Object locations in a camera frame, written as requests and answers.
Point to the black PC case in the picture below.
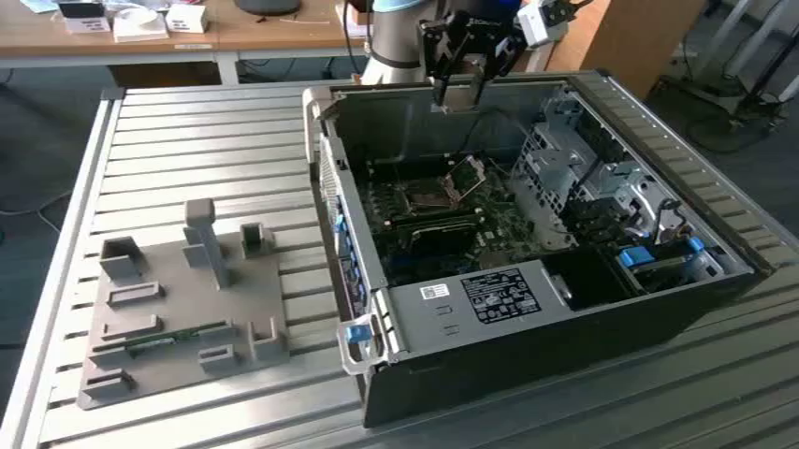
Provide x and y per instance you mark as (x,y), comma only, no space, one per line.
(561,365)

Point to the black graphics card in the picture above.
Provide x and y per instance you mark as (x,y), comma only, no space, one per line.
(443,241)

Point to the silver CPU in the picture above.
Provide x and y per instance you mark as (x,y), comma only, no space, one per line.
(461,99)

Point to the black display stand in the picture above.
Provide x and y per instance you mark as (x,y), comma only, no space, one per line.
(81,9)

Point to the grey round object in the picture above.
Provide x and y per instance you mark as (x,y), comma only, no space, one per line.
(268,5)

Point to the white round-topped box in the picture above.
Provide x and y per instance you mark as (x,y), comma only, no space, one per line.
(140,28)

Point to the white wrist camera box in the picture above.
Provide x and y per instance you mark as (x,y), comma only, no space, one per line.
(539,25)

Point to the grey parts rack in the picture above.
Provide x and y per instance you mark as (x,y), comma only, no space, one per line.
(180,299)

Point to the blue card retention clip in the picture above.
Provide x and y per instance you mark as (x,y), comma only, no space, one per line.
(339,223)

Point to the CPU socket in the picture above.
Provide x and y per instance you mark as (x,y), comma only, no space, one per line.
(431,198)

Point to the wooden cabinet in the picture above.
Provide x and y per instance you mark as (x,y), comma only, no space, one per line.
(643,42)

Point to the grey power supply unit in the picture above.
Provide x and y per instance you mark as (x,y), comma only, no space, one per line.
(449,318)

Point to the blue disk carrier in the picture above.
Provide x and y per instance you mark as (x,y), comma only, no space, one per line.
(635,258)

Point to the metal drive cage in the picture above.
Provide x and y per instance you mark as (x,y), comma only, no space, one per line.
(549,173)

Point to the blue plastic latch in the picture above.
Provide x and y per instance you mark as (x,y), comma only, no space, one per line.
(696,247)

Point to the white printed box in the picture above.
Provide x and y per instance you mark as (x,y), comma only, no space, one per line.
(187,19)
(87,24)

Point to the small cardboard box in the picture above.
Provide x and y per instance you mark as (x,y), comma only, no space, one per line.
(359,21)

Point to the wooden desk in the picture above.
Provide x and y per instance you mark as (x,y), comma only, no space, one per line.
(37,39)
(280,35)

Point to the black equipment base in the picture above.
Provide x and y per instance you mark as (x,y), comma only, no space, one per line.
(706,89)

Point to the green motherboard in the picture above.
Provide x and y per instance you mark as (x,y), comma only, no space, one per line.
(499,224)

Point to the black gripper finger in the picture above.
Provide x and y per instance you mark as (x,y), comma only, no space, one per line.
(441,93)
(479,93)

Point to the green RAM stick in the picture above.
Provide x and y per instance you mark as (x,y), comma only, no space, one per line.
(165,337)

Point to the pale blue packet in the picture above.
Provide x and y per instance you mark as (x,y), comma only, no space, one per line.
(40,5)

